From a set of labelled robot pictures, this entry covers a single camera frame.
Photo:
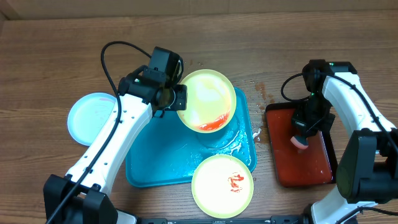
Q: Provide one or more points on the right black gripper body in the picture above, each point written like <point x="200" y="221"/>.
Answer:
<point x="304" y="126"/>

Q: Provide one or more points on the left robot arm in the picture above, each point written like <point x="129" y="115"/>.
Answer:
<point x="82" y="195"/>

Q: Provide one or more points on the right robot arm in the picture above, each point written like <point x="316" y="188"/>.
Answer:
<point x="367" y="173"/>

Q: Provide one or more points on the pink and black sponge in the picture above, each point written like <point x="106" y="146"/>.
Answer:
<point x="299" y="141"/>

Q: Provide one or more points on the light blue round plate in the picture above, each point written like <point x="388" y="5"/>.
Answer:
<point x="88" y="115"/>

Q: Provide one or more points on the green rimmed plate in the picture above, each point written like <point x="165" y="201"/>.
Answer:
<point x="222" y="186"/>
<point x="211" y="101"/>

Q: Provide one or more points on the teal plastic serving tray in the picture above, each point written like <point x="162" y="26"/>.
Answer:
<point x="167" y="152"/>

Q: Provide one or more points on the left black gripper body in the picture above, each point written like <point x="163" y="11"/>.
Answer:
<point x="177" y="98"/>

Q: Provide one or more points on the red black lacquer tray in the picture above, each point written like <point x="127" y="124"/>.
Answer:
<point x="294" y="167"/>

